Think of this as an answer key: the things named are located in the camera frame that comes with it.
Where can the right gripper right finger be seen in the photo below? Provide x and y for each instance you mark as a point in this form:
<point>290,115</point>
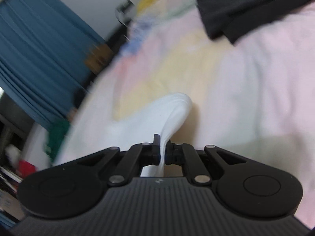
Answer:
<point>244,186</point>

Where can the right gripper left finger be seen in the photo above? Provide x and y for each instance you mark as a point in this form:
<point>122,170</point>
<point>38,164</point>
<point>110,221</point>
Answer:
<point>73,188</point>

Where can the white striped garment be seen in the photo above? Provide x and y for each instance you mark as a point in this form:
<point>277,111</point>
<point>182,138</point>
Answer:
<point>94,129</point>

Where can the red cloth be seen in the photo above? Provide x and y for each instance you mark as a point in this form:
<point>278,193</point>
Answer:
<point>25,169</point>

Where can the green garment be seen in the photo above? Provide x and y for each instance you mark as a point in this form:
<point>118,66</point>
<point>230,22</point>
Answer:
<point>55,136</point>

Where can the pastel bed sheet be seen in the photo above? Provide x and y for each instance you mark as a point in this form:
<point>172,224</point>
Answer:
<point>255,98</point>

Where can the right blue curtain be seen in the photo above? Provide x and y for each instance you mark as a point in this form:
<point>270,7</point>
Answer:
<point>43,48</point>

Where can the brown paper bag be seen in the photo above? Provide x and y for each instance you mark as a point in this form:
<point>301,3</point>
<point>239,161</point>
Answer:
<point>99,58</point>

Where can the black garment on bed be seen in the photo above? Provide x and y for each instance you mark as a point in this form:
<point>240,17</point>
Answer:
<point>235,18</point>

